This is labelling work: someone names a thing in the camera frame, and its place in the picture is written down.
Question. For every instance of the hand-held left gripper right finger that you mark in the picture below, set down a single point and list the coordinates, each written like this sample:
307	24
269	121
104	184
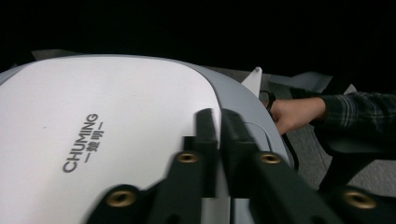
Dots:
238	146

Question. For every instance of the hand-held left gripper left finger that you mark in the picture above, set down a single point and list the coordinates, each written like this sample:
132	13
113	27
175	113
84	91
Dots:
206	140

